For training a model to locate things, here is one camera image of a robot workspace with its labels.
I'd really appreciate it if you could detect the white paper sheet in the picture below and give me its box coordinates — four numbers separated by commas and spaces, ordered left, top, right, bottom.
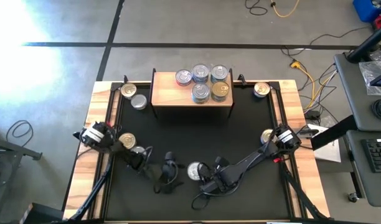
305, 124, 342, 163

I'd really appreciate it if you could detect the blue plastic bin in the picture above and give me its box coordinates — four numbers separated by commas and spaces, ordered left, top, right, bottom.
352, 0, 381, 23

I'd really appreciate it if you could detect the black power adapter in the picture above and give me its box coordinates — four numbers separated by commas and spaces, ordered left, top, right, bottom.
304, 110, 321, 121

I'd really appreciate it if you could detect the green albacore can gold lid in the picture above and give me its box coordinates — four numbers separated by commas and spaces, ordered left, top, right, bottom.
211, 81, 230, 100

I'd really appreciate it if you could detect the black monitor pole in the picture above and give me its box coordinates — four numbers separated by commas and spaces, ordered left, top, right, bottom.
346, 21, 381, 63

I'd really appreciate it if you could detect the black floor cable loop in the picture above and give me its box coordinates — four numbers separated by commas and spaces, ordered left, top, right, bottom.
245, 0, 268, 16
6, 120, 34, 139

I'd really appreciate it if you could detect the Bumble Bee light tuna can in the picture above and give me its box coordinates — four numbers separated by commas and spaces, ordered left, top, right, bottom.
130, 93, 148, 111
130, 145, 147, 156

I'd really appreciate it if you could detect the yellow extension cable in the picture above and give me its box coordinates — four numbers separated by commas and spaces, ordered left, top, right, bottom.
289, 60, 318, 108

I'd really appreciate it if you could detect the black box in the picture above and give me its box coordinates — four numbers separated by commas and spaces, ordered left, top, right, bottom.
21, 202, 65, 224

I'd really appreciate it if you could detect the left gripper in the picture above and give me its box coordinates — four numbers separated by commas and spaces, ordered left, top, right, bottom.
159, 151, 184, 195

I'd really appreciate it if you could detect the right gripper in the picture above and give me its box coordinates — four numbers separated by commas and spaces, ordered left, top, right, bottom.
198, 161, 233, 195

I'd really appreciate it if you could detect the black desk support bar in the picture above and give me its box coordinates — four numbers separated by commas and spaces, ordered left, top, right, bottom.
310, 114, 358, 152

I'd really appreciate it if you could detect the grey desk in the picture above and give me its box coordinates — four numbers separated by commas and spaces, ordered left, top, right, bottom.
333, 46, 381, 131
346, 129, 381, 208

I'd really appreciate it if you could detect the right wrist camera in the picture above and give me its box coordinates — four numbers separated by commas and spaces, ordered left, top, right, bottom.
214, 156, 231, 169

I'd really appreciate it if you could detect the black aluminium table frame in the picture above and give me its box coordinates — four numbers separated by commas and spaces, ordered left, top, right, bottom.
101, 80, 300, 223

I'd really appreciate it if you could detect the black keyboard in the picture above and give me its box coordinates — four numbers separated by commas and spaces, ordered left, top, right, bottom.
361, 138, 381, 174

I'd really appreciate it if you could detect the long black floor cable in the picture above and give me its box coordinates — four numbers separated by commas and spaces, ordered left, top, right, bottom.
280, 26, 372, 57

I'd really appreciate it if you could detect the yellow floor cable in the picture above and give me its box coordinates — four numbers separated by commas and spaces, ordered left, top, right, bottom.
270, 0, 300, 18

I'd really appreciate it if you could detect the clear plastic bag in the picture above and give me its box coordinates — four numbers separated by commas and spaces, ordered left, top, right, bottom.
358, 60, 381, 96

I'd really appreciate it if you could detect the wooden shelf black frame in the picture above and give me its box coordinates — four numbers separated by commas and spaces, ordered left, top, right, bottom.
149, 68, 235, 119

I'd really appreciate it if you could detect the black diagonal frame strut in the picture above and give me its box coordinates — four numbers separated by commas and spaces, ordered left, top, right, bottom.
279, 160, 327, 222
65, 155, 114, 222

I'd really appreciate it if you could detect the silver lid tuna can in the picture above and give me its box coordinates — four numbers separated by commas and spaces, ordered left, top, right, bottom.
186, 161, 202, 182

